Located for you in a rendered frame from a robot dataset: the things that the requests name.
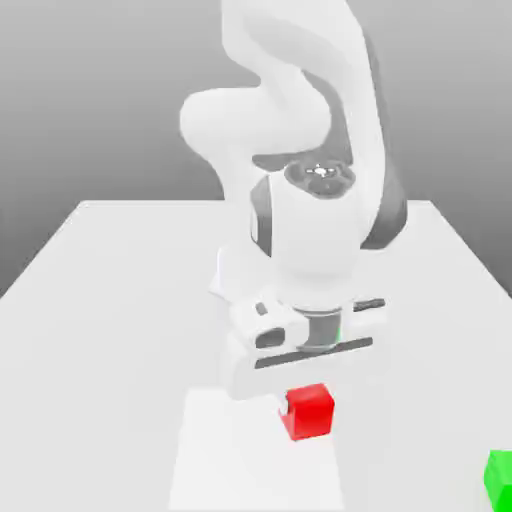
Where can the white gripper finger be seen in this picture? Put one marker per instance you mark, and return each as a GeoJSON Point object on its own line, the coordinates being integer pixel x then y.
{"type": "Point", "coordinates": [283, 406]}

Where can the small red cube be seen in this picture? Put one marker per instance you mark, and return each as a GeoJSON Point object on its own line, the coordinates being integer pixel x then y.
{"type": "Point", "coordinates": [312, 412]}

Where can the small green cube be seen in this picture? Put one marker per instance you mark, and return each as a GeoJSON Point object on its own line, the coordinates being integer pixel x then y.
{"type": "Point", "coordinates": [500, 480]}

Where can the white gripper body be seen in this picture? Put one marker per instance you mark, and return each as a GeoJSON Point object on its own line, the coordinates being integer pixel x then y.
{"type": "Point", "coordinates": [248, 374]}

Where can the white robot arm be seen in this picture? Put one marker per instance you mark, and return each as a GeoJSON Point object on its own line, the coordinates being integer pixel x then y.
{"type": "Point", "coordinates": [312, 224]}

